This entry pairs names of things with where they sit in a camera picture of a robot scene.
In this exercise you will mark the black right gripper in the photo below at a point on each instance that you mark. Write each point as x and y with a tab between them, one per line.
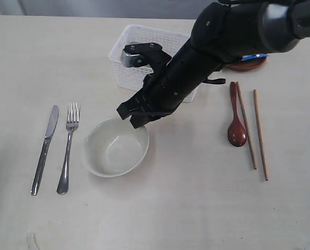
162	94

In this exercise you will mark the white perforated plastic basket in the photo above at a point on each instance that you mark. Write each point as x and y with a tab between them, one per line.
132	78

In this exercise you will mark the grey speckled ceramic bowl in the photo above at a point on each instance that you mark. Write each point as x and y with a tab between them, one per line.
114	148

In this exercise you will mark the silver metal fork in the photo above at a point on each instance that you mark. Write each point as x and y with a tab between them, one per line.
72	123

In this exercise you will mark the silver metal table knife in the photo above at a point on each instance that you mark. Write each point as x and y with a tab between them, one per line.
53	119

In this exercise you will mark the red-brown wooden spoon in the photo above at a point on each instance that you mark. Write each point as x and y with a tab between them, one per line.
236	133

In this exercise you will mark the brown wooden chopstick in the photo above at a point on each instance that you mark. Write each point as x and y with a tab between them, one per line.
259	130
246	126

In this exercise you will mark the blue Lay's chips bag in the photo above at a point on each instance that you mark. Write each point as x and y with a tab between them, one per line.
255	56

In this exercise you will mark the brown round plate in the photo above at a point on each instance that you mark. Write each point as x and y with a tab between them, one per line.
247	65

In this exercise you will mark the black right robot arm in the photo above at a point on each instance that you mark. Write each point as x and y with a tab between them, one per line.
222	35

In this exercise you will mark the white curtain backdrop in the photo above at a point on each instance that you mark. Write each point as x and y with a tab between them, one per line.
144	9

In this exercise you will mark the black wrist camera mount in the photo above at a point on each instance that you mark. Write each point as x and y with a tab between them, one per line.
152	53

